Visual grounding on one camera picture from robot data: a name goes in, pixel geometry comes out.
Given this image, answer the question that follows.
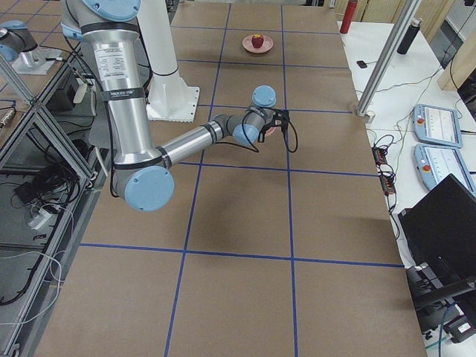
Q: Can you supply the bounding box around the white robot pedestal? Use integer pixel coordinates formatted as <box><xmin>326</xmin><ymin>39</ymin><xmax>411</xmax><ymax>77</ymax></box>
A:
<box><xmin>138</xmin><ymin>0</ymin><xmax>200</xmax><ymax>123</ymax></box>

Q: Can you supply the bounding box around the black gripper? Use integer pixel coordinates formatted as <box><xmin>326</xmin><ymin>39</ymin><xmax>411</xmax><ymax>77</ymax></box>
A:
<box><xmin>257</xmin><ymin>109</ymin><xmax>289</xmax><ymax>143</ymax></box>

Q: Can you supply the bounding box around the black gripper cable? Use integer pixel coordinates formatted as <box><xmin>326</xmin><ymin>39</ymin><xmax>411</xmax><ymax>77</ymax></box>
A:
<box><xmin>237</xmin><ymin>111</ymin><xmax>299</xmax><ymax>153</ymax></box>

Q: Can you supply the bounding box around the lower blue teach pendant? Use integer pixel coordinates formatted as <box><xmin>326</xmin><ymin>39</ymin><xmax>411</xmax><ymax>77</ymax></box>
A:
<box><xmin>414</xmin><ymin>144</ymin><xmax>475</xmax><ymax>193</ymax></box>

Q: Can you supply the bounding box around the white power strip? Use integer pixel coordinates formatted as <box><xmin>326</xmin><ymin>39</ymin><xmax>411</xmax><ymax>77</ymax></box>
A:
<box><xmin>26</xmin><ymin>205</ymin><xmax>58</xmax><ymax>231</ymax></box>

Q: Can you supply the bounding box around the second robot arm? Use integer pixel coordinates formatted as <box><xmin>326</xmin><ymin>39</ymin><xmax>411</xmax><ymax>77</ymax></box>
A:
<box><xmin>1</xmin><ymin>20</ymin><xmax>53</xmax><ymax>75</ymax></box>

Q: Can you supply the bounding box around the black bottle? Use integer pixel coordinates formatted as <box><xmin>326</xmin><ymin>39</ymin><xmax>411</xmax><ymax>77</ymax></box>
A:
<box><xmin>396</xmin><ymin>18</ymin><xmax>422</xmax><ymax>55</ymax></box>

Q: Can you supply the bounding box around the black laptop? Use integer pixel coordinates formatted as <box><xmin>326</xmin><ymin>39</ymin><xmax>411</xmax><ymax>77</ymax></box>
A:
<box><xmin>398</xmin><ymin>174</ymin><xmax>475</xmax><ymax>277</ymax></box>

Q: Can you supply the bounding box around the brown paper table mat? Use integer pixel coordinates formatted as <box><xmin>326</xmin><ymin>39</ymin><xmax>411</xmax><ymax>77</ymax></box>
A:
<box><xmin>36</xmin><ymin>2</ymin><xmax>425</xmax><ymax>356</ymax></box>

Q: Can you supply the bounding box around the red bottle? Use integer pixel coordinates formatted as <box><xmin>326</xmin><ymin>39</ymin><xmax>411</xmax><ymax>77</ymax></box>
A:
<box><xmin>340</xmin><ymin>0</ymin><xmax>358</xmax><ymax>34</ymax></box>

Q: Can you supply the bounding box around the aluminium frame post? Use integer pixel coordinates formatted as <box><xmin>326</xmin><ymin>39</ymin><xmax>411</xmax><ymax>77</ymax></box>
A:
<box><xmin>356</xmin><ymin>0</ymin><xmax>421</xmax><ymax>123</ymax></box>

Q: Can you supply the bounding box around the upper blue teach pendant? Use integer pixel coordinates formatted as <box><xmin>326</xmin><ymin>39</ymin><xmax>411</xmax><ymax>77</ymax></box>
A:
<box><xmin>413</xmin><ymin>104</ymin><xmax>463</xmax><ymax>148</ymax></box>

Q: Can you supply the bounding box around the pink plate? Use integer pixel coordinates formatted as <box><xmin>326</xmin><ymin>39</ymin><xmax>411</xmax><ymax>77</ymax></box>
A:
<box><xmin>242</xmin><ymin>34</ymin><xmax>274</xmax><ymax>54</ymax></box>

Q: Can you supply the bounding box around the blue teach pendant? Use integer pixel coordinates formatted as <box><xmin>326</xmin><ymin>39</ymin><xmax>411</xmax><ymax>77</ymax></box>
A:
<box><xmin>413</xmin><ymin>104</ymin><xmax>463</xmax><ymax>148</ymax></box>
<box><xmin>414</xmin><ymin>144</ymin><xmax>475</xmax><ymax>193</ymax></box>

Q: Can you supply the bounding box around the black usb hub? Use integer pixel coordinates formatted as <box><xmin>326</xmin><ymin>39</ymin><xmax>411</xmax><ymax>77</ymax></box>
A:
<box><xmin>372</xmin><ymin>146</ymin><xmax>396</xmax><ymax>196</ymax></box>

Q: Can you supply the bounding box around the small black pad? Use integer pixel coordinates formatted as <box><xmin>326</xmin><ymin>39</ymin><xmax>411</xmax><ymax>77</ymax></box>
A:
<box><xmin>356</xmin><ymin>60</ymin><xmax>367</xmax><ymax>68</ymax></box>

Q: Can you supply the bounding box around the red apple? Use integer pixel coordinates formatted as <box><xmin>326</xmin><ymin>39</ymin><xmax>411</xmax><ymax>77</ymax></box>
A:
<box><xmin>251</xmin><ymin>33</ymin><xmax>264</xmax><ymax>49</ymax></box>

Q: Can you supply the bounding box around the pink bowl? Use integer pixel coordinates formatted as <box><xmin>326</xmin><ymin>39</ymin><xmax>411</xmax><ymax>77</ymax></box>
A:
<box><xmin>264</xmin><ymin>127</ymin><xmax>276</xmax><ymax>137</ymax></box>

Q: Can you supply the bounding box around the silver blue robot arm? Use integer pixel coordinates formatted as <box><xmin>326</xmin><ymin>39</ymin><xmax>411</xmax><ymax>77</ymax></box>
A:
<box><xmin>61</xmin><ymin>1</ymin><xmax>291</xmax><ymax>212</ymax></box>

